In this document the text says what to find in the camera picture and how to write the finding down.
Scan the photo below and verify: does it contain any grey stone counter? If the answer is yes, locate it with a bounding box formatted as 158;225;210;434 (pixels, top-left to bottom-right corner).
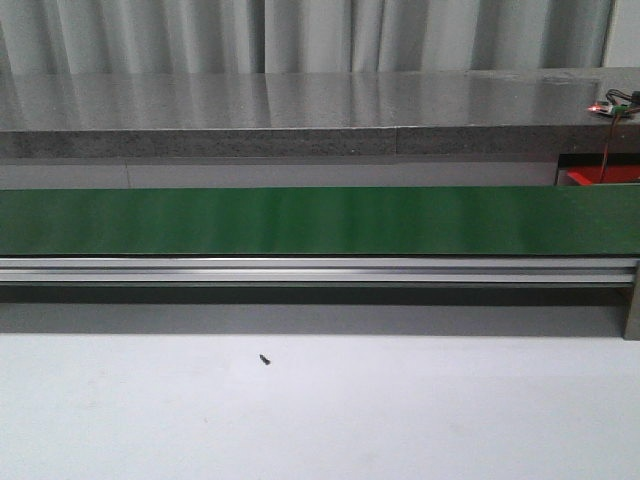
1;67;639;158

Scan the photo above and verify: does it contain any red plastic tray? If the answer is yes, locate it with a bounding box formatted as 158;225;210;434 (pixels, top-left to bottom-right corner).
566;165;639;186

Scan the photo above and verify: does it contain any green conveyor belt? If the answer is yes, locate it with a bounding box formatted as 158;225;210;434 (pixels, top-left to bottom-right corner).
1;185;639;256

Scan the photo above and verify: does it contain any small green circuit board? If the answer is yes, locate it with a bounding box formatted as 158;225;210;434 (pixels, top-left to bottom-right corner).
587;101;630;117

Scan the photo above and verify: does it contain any grey curtain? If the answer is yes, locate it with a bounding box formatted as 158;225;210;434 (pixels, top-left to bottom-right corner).
1;1;614;75

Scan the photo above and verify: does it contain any aluminium conveyor frame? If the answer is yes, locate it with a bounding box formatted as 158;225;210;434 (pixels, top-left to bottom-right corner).
1;256;639;340

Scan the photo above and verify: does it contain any red black wire cable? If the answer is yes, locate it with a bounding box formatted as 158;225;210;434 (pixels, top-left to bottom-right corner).
598;88;640;185

